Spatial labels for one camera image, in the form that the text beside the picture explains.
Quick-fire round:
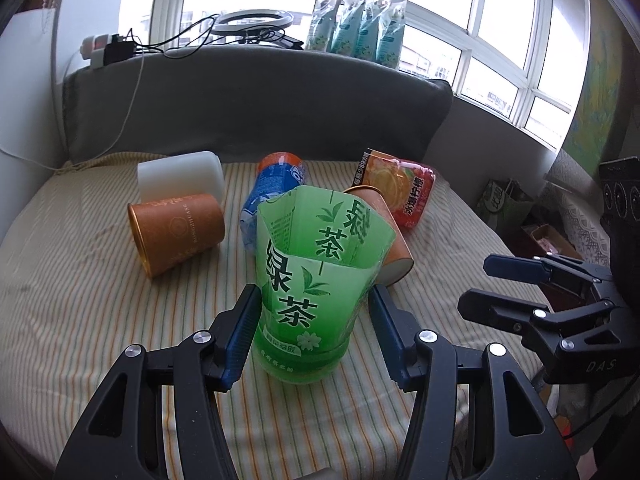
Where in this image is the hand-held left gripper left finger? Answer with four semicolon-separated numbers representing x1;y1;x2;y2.
52;284;263;480

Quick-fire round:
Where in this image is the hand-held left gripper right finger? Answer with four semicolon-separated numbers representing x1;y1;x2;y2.
368;284;581;480

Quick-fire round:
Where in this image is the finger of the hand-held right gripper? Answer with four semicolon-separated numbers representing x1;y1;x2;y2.
483;253;617;302
457;287;621;361

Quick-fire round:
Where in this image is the green cut bottle cup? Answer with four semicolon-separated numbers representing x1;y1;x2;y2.
251;185;397;385

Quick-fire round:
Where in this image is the brown paper cup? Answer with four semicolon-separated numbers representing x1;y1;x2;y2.
342;185;415;285

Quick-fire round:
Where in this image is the orange paper cup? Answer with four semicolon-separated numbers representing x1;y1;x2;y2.
127;193;226;279

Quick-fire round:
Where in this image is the red orange label cup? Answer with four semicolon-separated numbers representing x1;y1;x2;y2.
351;148;437;233

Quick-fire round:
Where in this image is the blue label bottle cup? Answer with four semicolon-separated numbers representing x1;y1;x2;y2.
240;152;307;252

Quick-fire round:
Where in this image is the white plastic cup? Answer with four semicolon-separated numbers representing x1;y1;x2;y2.
137;150;225;204

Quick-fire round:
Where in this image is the cardboard box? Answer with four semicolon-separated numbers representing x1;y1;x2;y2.
521;223;584;261

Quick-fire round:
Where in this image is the green paper bag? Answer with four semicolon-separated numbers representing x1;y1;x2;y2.
475;179;536;232

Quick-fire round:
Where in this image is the white lace cloth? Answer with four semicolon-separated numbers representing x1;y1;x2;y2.
544;150;612;267

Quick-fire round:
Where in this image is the grey padded headboard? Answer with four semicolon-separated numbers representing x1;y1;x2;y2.
62;42;454;173

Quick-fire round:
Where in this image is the teal snack packet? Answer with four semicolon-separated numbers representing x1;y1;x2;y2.
330;0;372;59
305;0;347;54
375;0;407;72
352;0;394;62

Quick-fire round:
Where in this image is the black power adapter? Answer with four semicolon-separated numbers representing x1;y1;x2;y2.
102;40;137;66

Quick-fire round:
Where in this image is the white power strip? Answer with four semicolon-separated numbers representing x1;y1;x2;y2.
80;34;123;69

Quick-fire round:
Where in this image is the wall painting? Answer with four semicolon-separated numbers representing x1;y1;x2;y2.
560;0;637;167

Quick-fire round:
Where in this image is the white cable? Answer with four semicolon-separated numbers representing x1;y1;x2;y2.
0;51;146;172

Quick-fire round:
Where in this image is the black cable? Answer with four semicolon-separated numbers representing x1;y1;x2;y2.
134;15;221;57

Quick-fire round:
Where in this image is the white ring light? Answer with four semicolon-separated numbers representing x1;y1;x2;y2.
212;12;305;52

